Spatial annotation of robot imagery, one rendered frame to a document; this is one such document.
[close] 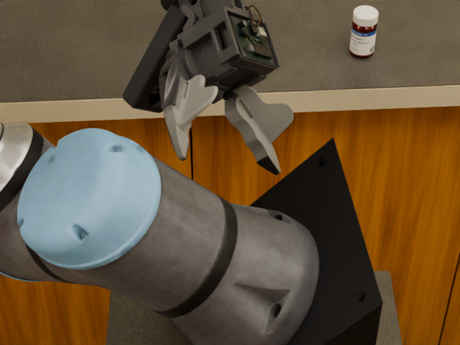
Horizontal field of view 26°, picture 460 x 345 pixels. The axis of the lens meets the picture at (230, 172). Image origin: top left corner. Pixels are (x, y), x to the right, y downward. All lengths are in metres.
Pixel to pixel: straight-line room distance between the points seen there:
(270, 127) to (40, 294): 0.81
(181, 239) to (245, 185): 0.75
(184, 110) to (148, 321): 0.28
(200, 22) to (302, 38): 0.55
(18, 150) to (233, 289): 0.23
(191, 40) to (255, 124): 0.11
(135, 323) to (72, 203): 0.34
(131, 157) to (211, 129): 0.68
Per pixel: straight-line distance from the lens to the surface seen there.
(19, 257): 0.91
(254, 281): 0.85
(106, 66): 1.45
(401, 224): 1.66
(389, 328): 1.11
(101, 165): 0.79
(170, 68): 0.95
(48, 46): 1.50
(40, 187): 0.84
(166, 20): 1.02
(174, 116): 0.92
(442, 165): 1.58
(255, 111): 1.01
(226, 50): 0.94
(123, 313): 1.12
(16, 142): 0.90
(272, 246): 0.86
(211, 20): 0.96
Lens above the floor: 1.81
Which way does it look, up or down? 43 degrees down
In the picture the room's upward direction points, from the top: straight up
